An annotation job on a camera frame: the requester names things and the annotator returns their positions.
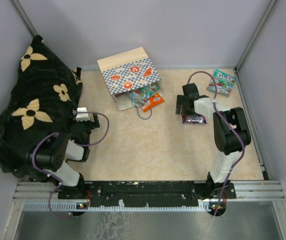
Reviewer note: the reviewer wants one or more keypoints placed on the purple candy bag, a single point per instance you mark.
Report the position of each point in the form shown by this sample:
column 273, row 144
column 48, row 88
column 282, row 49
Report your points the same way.
column 189, row 116

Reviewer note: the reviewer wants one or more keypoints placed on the orange Fox's candy bag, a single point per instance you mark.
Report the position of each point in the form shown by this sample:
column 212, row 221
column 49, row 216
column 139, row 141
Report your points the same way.
column 153, row 101

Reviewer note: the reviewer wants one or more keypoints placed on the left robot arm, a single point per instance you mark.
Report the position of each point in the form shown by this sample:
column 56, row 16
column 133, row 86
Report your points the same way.
column 50, row 154

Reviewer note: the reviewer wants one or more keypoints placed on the black floral pillow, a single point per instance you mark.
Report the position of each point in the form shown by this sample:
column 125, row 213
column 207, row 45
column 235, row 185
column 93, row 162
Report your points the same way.
column 42, row 100

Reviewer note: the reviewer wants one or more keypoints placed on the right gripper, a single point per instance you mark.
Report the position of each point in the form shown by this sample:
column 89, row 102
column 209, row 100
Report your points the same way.
column 180, row 100

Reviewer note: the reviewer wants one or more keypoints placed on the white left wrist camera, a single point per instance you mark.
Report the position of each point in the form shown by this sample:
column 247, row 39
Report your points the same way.
column 81, row 114

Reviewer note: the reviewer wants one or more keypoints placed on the teal mint cherry candy bag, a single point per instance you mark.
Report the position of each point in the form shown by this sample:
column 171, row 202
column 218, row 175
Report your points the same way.
column 140, row 96

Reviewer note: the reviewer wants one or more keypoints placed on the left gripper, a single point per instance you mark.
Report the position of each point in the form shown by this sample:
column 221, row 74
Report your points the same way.
column 93, row 124

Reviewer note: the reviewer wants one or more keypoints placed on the checkered paper bag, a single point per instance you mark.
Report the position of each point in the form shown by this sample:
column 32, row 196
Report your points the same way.
column 125, row 72

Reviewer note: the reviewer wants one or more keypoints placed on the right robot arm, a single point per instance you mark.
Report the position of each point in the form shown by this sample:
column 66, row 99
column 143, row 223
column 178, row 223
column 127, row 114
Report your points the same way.
column 231, row 135

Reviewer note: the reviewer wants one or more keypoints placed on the teal Fox's mint candy bag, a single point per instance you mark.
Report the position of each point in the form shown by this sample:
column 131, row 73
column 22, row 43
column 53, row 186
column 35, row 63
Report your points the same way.
column 224, row 83

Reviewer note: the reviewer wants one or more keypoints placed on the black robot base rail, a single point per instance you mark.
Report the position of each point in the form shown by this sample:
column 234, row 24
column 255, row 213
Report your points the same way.
column 141, row 193

